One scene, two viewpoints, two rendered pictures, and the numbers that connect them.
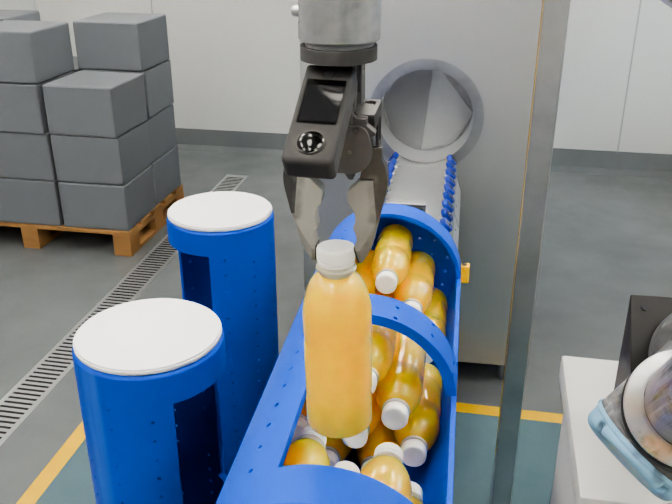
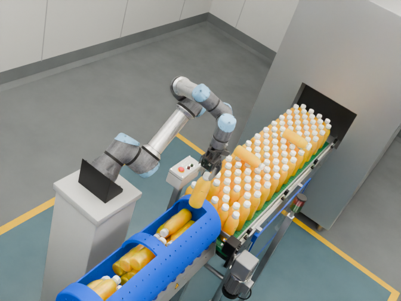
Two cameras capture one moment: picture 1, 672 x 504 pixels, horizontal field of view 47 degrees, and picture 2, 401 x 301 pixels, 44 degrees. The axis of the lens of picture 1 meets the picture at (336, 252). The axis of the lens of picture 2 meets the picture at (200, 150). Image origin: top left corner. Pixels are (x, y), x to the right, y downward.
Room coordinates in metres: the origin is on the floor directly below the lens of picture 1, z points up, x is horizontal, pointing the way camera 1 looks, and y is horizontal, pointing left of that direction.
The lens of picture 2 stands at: (2.49, 0.36, 2.96)
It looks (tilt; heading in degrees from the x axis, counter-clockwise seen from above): 37 degrees down; 194
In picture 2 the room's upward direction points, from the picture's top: 20 degrees clockwise
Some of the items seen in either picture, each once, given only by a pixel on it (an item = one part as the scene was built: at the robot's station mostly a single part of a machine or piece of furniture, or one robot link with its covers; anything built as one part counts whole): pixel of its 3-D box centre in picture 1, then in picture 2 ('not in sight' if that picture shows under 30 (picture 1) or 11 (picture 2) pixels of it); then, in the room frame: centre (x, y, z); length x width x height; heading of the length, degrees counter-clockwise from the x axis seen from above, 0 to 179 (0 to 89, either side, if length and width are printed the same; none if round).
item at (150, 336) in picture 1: (148, 333); not in sight; (1.29, 0.36, 1.03); 0.28 x 0.28 x 0.01
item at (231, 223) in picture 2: not in sight; (230, 227); (0.45, 0.18, 1.00); 0.07 x 0.07 x 0.19
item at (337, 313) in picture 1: (337, 344); (200, 190); (0.71, 0.00, 1.36); 0.07 x 0.07 x 0.19
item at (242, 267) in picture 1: (229, 353); not in sight; (1.94, 0.31, 0.59); 0.28 x 0.28 x 0.88
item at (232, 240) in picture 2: not in sight; (230, 246); (0.54, 0.24, 0.95); 0.10 x 0.07 x 0.10; 81
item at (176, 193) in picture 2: not in sight; (162, 232); (0.30, -0.22, 0.50); 0.04 x 0.04 x 1.00; 81
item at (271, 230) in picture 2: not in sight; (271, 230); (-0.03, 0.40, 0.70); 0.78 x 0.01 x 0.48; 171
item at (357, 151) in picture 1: (340, 107); (212, 156); (0.74, 0.00, 1.61); 0.09 x 0.08 x 0.12; 170
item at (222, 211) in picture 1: (220, 210); not in sight; (1.94, 0.31, 1.03); 0.28 x 0.28 x 0.01
